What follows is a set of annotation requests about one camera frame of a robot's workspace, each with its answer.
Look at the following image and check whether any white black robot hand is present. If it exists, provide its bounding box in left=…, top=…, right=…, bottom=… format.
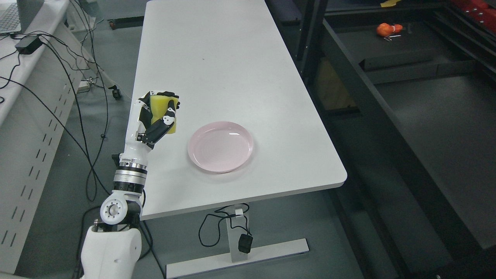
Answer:
left=119, top=90, right=180, bottom=167

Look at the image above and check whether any green yellow sponge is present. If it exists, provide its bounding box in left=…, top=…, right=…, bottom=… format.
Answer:
left=150, top=94, right=179, bottom=134

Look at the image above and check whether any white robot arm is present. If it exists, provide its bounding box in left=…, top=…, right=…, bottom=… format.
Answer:
left=81, top=161, right=147, bottom=279

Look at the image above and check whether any orange object on shelf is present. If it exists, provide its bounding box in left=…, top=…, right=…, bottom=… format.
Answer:
left=376, top=23, right=403, bottom=37

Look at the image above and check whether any black metal shelf rack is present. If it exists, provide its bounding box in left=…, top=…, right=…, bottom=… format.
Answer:
left=267, top=0, right=495, bottom=279

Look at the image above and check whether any pink plate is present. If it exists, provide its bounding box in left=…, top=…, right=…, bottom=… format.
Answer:
left=187, top=121, right=255, bottom=173

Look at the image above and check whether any white table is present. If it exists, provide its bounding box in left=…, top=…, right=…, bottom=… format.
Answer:
left=134, top=0, right=347, bottom=279

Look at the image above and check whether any white perforated desk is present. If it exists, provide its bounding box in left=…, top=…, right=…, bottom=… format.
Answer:
left=0, top=0, right=86, bottom=274

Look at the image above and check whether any black power adapter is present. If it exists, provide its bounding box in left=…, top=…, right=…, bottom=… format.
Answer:
left=15, top=35, right=43, bottom=55

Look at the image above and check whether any black adapter under table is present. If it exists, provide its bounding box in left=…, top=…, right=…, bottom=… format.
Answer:
left=238, top=233, right=253, bottom=254

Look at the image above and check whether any grey laptop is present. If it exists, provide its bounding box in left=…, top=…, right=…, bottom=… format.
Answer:
left=0, top=0, right=44, bottom=35

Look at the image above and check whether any yellow tape piece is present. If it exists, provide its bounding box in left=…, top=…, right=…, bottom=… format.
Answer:
left=380, top=0, right=401, bottom=8

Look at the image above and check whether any black cable on desk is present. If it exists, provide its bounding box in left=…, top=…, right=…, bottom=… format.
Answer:
left=0, top=76, right=113, bottom=196

